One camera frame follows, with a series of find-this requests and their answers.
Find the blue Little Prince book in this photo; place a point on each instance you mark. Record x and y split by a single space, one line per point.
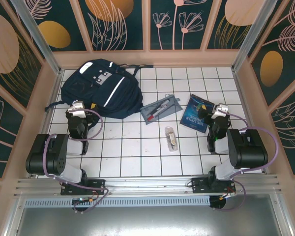
191 115

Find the navy blue backpack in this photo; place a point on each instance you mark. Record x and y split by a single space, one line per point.
88 86

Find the grey mesh pencil case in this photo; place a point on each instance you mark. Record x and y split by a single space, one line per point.
173 104

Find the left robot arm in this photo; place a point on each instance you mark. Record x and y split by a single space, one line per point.
54 152

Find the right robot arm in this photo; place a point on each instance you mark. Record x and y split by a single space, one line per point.
248 150

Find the clear plastic supplies bag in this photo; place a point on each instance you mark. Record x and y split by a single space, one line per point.
172 140

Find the black marker pen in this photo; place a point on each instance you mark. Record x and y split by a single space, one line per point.
165 103

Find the red capped marker pen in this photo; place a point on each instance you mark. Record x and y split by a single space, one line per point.
151 117

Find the small green circuit board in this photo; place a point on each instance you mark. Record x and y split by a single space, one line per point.
82 199

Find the steel sheet panel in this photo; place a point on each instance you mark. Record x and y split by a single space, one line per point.
147 221

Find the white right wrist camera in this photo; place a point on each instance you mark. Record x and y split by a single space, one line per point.
221 108

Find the aluminium side rail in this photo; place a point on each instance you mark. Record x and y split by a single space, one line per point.
239 86
57 86

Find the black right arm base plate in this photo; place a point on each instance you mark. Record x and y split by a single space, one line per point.
199 185

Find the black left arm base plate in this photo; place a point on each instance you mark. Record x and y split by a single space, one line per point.
98 185

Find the aluminium corner post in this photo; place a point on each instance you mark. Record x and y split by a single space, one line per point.
39 39
250 37

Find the aluminium mounting rail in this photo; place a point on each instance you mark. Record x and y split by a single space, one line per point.
147 183

